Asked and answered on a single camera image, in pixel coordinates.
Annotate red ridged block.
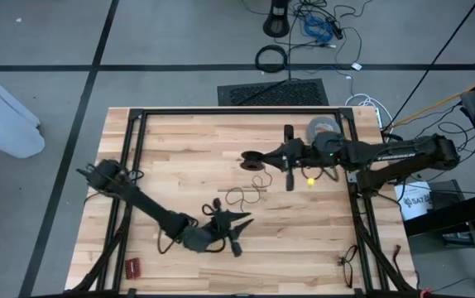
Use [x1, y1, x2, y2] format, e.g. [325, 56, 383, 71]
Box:
[124, 257, 142, 281]

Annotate white power strip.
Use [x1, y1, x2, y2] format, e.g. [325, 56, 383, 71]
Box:
[344, 94, 384, 130]

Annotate black floor mat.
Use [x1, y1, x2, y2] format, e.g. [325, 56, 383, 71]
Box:
[217, 78, 330, 107]

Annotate grey duct tape roll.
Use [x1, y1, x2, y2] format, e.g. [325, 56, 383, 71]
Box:
[305, 116, 342, 144]

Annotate thin black cord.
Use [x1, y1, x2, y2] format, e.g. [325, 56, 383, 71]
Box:
[224, 165, 274, 213]

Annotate black aluminium table frame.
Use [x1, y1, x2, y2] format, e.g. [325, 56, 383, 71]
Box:
[61, 107, 423, 298]

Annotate black cord spool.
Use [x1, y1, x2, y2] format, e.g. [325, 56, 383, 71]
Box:
[240, 150, 266, 171]

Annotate black eyeglasses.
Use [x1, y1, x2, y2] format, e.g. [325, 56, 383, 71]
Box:
[337, 244, 359, 290]

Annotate coiled black floor cable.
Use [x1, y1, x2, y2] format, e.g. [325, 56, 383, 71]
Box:
[255, 44, 289, 75]

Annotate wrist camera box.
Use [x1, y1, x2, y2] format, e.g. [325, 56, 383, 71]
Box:
[311, 131, 348, 161]
[180, 225, 218, 254]

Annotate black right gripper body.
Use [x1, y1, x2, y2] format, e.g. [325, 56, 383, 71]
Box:
[281, 124, 306, 193]

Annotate blue coiled cable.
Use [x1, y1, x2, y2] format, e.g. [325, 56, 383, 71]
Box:
[303, 15, 334, 42]

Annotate thin black slanted strut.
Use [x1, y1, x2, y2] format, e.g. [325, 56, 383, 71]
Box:
[386, 0, 475, 125]

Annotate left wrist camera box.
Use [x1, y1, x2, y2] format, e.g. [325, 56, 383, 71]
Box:
[180, 225, 218, 254]

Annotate long yellow cable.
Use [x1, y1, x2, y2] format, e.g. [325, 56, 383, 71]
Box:
[381, 70, 475, 132]

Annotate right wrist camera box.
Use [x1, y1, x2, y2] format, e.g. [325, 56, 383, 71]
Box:
[311, 131, 348, 161]

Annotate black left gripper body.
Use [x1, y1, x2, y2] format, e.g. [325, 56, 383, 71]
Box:
[212, 197, 243, 258]

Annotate short black cable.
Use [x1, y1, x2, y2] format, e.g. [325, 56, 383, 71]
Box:
[392, 243, 404, 274]

